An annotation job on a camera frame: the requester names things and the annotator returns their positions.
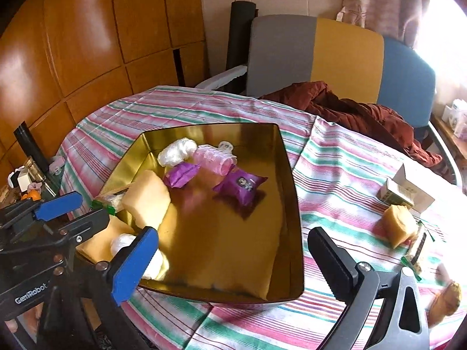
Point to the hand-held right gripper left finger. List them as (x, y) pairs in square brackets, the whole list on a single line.
[(133, 262)]

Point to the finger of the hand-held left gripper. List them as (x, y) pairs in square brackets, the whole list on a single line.
[(87, 224), (60, 204)]

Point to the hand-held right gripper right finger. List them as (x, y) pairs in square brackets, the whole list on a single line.
[(334, 262)]

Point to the white plastic bag bundle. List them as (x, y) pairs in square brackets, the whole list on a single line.
[(177, 151), (122, 242)]

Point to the yellow sponge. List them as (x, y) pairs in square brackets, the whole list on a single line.
[(147, 197), (98, 248), (399, 226)]

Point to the gold tin box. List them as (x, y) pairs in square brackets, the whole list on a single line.
[(226, 248)]

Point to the purple snack packet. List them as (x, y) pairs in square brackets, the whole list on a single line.
[(239, 186), (180, 175)]

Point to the white card box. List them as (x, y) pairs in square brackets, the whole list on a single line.
[(412, 189)]

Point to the pink hair roller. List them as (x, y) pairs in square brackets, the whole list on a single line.
[(215, 160)]

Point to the person's left hand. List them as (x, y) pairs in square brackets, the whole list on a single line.
[(32, 317)]

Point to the small orange object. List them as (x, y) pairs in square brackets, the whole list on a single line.
[(32, 194)]

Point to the white tablecloth clip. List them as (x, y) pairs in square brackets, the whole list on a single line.
[(56, 164)]

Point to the small white box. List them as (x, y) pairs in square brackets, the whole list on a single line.
[(19, 180)]

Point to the black tube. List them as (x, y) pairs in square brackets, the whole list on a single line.
[(31, 149)]

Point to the striped tablecloth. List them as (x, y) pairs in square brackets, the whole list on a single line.
[(335, 146)]

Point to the maroon jacket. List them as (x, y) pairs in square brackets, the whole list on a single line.
[(346, 113)]

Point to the wooden side desk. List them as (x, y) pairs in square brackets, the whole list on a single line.
[(448, 142)]

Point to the wooden cabinet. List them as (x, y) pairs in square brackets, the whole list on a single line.
[(84, 32)]

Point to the white boxes on desk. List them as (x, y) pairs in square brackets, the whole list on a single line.
[(456, 116)]

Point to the grey yellow blue chair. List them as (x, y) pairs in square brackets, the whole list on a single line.
[(346, 54)]

